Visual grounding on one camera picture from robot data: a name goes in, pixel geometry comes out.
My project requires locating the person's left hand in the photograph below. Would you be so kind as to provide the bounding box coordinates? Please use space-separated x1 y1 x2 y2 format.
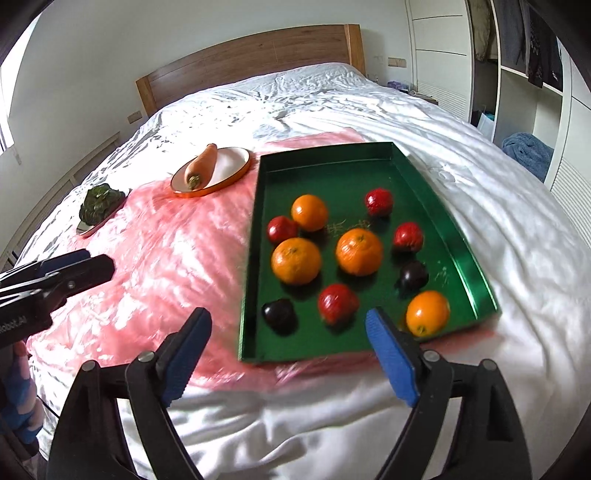
0 342 44 446

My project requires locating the black hanging garment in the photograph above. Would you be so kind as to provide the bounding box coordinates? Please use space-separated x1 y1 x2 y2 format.
524 0 566 90

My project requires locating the white wardrobe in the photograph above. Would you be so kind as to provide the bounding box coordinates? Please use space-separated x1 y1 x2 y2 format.
406 0 591 222

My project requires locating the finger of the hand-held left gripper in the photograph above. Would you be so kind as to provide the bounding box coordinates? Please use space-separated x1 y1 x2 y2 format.
0 249 90 284
28 256 115 305

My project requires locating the wooden headboard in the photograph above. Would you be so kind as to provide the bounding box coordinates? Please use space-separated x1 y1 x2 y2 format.
135 24 366 118

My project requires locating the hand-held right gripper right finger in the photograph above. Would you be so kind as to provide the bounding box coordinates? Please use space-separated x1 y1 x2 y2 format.
365 307 534 480

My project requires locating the orange rimmed white plate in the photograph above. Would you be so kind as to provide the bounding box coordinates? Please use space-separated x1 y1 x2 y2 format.
170 147 252 199

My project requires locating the dark green leafy vegetable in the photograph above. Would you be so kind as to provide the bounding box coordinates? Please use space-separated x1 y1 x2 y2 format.
78 183 126 227

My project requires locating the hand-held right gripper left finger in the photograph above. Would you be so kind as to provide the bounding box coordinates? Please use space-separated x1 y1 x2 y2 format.
45 307 213 480

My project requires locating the window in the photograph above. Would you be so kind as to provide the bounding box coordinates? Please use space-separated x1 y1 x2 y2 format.
0 28 28 158

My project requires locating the pink plastic sheet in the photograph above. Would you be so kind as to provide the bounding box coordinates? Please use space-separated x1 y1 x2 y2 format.
25 129 499 388

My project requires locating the carrot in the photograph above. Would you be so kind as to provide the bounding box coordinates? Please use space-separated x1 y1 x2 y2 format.
185 143 218 190

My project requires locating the dark purple plum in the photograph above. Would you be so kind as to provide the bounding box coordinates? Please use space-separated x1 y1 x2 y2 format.
399 260 430 292
262 298 297 332

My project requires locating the green metal tray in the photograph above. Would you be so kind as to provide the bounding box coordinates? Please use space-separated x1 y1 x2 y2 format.
238 141 502 365

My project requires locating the blue towel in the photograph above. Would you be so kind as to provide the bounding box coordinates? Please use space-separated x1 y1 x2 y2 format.
502 132 555 183

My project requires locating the red apple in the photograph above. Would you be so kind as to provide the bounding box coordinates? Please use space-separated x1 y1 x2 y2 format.
393 222 424 252
267 216 299 244
318 284 360 325
365 188 394 217

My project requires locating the orange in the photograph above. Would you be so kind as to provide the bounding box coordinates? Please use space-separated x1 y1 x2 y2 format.
291 194 329 232
335 228 384 277
271 237 322 285
406 290 451 337

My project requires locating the dark grey hanging garment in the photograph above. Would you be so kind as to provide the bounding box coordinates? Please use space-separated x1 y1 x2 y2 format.
496 0 527 68

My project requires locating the patterned oval plate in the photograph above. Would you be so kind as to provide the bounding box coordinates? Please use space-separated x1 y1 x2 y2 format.
76 189 132 237

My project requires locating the beige hanging garment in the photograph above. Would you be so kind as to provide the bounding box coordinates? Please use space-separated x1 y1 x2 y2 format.
468 0 499 63

